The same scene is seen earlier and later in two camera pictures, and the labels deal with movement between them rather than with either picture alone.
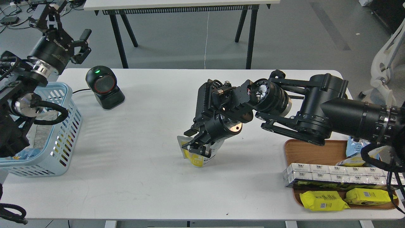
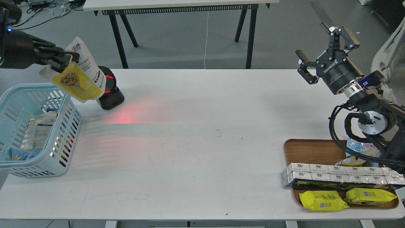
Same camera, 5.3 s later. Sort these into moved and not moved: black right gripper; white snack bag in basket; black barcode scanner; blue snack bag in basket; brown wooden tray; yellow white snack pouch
Moved: black right gripper; yellow white snack pouch
Not moved: black barcode scanner; brown wooden tray; white snack bag in basket; blue snack bag in basket
